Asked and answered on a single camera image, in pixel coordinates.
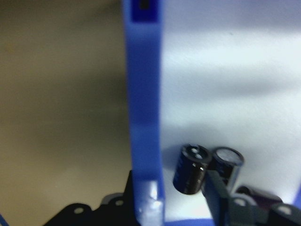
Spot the white foam liner with capacitors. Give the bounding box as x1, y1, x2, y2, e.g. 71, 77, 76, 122
161, 23, 301, 222

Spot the dark cylindrical capacitor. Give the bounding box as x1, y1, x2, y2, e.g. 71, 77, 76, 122
236, 185, 284, 212
210, 146, 245, 191
173, 143, 213, 195

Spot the blue bin holding capacitors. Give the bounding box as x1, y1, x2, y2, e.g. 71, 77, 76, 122
122, 0, 301, 226

